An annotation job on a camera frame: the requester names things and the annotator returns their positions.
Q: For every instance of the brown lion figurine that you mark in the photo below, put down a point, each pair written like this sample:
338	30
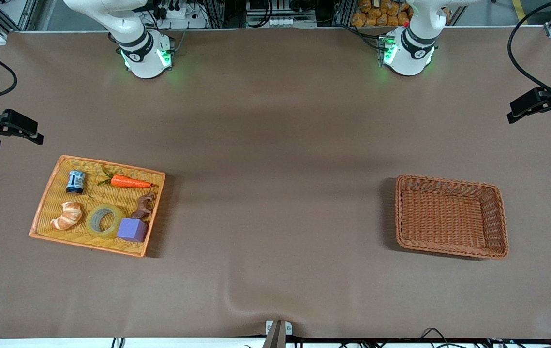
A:
142	207

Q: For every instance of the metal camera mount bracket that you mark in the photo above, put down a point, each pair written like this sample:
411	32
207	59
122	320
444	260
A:
277	333

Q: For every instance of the orange toy carrot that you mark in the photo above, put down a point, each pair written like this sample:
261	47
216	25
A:
130	182

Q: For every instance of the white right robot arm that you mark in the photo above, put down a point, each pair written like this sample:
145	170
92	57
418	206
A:
142	53

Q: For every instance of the brown wicker basket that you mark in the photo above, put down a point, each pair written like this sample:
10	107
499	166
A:
449	217

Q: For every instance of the purple foam cube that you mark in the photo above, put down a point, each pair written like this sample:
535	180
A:
132	230

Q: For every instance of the pile of orange bread rolls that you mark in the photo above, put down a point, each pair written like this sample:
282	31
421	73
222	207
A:
377	14

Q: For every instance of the long white power strip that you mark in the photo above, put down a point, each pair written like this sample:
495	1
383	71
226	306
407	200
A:
280	21

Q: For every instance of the clear tape roll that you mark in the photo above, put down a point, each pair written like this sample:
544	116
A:
92	223

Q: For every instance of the toy croissant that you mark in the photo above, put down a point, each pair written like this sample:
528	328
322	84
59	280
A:
68	215

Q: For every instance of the yellow wicker tray orange rim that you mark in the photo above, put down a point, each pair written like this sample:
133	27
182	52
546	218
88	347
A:
106	198

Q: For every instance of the small blue labelled jar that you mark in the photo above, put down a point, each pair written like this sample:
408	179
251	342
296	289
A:
75	182

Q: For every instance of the white power strip with plugs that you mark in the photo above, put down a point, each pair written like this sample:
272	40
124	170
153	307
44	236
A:
183	17

